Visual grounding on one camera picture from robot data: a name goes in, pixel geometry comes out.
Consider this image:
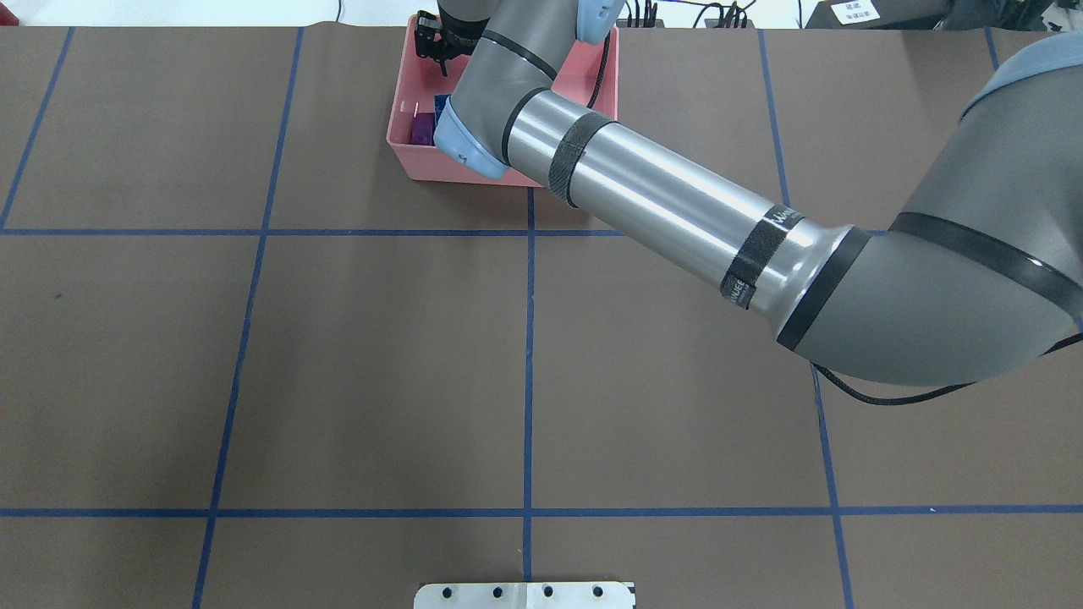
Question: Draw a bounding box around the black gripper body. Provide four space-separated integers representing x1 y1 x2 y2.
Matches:
414 10 477 77

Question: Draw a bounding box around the purple toy block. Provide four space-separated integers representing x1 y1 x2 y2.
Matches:
409 112 436 146

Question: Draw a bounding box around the small blue toy block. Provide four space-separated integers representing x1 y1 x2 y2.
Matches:
433 94 451 126

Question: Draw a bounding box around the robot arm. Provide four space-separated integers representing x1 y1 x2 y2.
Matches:
434 1 1080 387

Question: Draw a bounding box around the pink plastic box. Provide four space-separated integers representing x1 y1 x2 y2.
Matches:
386 15 619 187

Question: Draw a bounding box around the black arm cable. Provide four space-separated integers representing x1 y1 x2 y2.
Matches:
812 334 1083 407

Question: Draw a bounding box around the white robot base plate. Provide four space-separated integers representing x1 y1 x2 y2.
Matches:
413 581 637 608

